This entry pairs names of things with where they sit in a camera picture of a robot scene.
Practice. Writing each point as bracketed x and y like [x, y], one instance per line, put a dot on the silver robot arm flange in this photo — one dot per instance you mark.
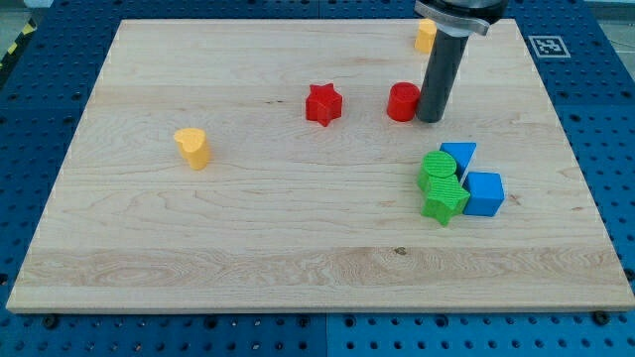
[461, 18]

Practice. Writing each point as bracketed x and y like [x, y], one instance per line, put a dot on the yellow hexagon block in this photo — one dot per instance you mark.
[426, 36]

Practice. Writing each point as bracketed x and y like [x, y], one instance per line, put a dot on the red star block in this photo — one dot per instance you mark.
[323, 104]

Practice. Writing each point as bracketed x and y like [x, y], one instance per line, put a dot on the light wooden board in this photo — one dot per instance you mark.
[290, 216]

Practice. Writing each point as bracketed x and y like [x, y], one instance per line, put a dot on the red cylinder block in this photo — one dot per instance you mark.
[403, 101]

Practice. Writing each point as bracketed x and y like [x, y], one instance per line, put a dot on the green cylinder block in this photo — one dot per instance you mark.
[435, 165]

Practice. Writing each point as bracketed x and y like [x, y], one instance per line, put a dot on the green star block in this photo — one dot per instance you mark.
[444, 198]

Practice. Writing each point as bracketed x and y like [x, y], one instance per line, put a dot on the yellow heart block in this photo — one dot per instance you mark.
[193, 147]

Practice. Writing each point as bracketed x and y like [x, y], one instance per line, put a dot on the blue triangle block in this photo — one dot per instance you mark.
[462, 152]

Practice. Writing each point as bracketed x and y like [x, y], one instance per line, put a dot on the blue cube block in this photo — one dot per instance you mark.
[486, 193]

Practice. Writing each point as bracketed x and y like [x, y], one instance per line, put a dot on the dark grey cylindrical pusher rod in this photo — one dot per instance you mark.
[442, 67]

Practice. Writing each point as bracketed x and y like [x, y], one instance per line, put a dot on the black white fiducial marker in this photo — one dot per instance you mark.
[549, 47]

